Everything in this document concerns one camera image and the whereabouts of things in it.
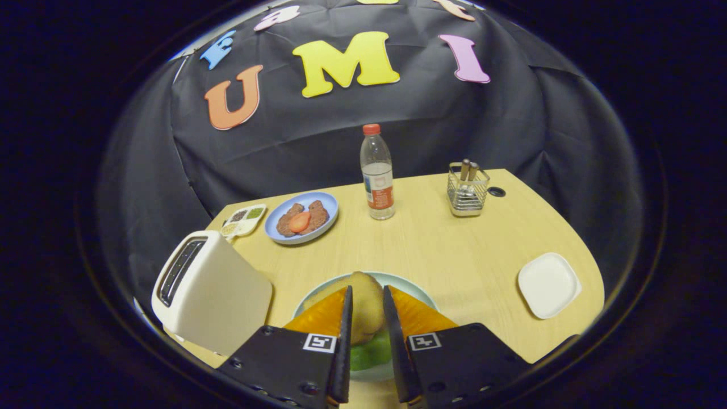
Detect white toaster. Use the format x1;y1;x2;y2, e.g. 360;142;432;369
151;230;274;357

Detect brown bread slice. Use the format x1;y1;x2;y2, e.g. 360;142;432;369
310;271;387;346

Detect white seasoning tray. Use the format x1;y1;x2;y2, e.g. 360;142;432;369
220;204;268;238

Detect wire utensil holder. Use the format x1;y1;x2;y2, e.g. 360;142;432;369
446;162;491;218

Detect pale green round plate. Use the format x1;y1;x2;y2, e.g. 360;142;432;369
293;271;438;382

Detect small white square plate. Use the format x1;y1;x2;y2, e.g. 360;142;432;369
517;252;582;320

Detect blue round plate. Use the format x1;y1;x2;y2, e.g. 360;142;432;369
264;191;340;245

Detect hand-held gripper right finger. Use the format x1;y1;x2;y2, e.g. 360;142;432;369
382;285;532;407

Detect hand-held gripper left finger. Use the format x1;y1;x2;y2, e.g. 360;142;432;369
216;285;354;409

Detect green lettuce leaf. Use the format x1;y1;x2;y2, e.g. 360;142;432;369
349;328;394;372

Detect clear plastic bottle red cap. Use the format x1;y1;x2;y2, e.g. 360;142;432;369
360;123;396;220

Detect brown meat patty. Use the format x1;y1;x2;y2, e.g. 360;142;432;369
307;200;331;235
276;203;306;237

